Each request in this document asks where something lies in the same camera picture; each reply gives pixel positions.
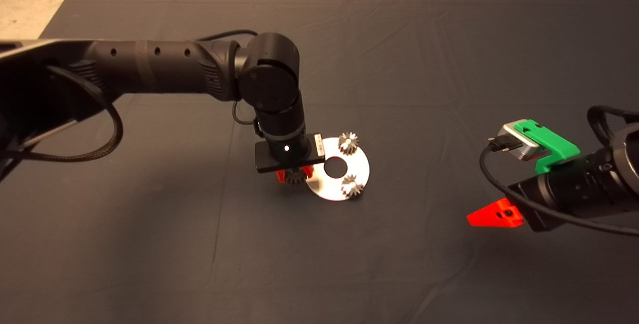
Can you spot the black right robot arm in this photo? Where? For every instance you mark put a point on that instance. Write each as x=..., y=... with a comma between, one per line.
x=626, y=164

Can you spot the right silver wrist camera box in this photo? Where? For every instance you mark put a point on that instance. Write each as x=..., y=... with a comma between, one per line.
x=519, y=142

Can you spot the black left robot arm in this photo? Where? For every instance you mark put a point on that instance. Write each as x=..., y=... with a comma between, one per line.
x=150, y=67

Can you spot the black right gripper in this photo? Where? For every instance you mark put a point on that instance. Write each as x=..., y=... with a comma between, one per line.
x=564, y=194

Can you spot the round metal carrier plate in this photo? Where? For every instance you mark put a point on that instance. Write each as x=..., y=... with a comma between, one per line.
x=329, y=186

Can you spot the right green camera mount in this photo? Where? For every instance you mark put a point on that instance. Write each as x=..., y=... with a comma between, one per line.
x=554, y=144

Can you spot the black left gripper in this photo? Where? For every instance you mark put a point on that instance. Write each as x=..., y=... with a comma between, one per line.
x=267, y=159

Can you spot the small steel planetary gear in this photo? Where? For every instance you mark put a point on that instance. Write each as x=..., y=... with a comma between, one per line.
x=353, y=187
x=348, y=143
x=294, y=176

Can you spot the dark grey table cloth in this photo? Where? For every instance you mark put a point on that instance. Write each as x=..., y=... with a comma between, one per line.
x=319, y=264

